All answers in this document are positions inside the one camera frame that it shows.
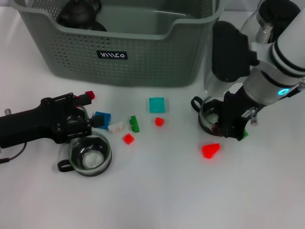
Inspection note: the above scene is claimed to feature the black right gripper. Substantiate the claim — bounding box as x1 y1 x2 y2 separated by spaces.
217 85 260 142

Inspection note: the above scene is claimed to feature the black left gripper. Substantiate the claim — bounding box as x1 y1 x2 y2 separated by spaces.
0 93 106 145

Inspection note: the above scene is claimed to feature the grey-green perforated storage bin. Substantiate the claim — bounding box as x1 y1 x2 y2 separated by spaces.
14 0 226 88

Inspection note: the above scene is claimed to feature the dark red curved brick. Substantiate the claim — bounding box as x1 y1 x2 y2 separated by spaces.
73 90 95 100

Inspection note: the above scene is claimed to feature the blue square brick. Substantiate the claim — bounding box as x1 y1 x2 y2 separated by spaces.
94 111 112 131

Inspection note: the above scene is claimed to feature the right gripper metal connector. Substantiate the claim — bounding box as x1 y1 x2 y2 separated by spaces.
249 107 259 126

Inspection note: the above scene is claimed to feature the small white brick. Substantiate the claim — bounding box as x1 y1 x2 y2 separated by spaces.
107 121 126 134

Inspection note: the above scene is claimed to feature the large red wedge brick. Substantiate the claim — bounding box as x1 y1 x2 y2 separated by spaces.
201 143 221 159

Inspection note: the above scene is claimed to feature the green narrow studded brick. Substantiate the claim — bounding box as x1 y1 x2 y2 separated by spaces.
129 115 140 133

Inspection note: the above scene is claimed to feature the small red square brick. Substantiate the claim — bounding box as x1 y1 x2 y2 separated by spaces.
123 133 135 145

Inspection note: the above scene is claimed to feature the teal square brick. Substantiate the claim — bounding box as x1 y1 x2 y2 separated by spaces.
149 97 166 114

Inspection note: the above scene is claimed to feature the black clay teapot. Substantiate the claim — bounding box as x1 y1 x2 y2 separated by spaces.
58 0 102 29

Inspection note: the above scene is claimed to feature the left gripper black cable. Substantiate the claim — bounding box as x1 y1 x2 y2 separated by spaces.
0 143 27 164

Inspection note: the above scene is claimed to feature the glass carafe black handle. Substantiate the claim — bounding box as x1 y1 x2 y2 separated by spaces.
240 0 302 45

